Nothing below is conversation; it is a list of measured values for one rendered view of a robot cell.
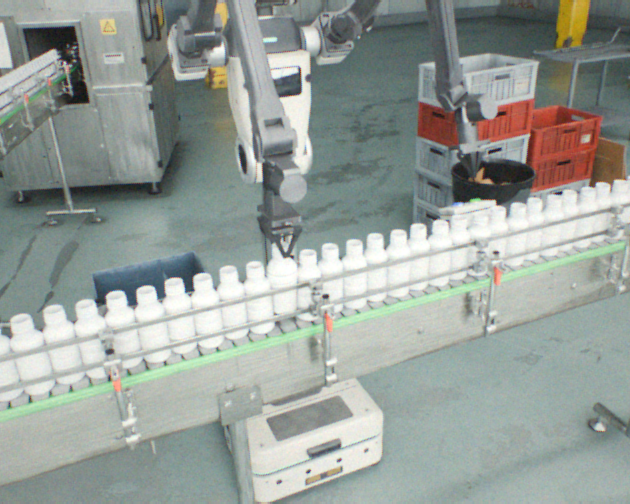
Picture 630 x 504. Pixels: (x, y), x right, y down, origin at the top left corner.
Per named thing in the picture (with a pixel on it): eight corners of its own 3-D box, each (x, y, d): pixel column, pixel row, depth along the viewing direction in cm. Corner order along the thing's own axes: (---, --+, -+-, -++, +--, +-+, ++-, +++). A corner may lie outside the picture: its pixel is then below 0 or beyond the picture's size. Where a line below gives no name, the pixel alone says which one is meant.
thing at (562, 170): (527, 194, 411) (531, 163, 401) (486, 176, 444) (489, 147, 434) (592, 178, 434) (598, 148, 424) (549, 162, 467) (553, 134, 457)
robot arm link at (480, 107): (454, 78, 170) (434, 96, 167) (483, 69, 159) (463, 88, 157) (475, 113, 174) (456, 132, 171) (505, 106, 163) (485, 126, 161)
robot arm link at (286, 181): (291, 125, 125) (250, 131, 122) (314, 139, 115) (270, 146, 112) (294, 180, 130) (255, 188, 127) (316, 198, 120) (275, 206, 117)
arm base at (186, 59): (210, 65, 173) (201, 24, 173) (215, 54, 165) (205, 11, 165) (179, 69, 170) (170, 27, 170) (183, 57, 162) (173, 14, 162)
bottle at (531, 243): (526, 263, 163) (534, 206, 156) (510, 254, 168) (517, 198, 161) (543, 258, 165) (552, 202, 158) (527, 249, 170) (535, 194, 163)
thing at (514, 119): (458, 151, 358) (461, 113, 348) (415, 135, 390) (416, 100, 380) (532, 133, 384) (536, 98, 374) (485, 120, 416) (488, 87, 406)
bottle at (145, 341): (139, 354, 132) (126, 289, 125) (165, 344, 135) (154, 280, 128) (149, 368, 128) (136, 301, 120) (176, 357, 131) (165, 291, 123)
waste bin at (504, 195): (474, 299, 337) (484, 190, 308) (429, 264, 374) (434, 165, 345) (539, 280, 352) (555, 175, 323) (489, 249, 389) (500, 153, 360)
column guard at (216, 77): (209, 89, 854) (200, 5, 804) (202, 84, 886) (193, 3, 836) (236, 86, 867) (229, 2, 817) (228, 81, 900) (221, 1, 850)
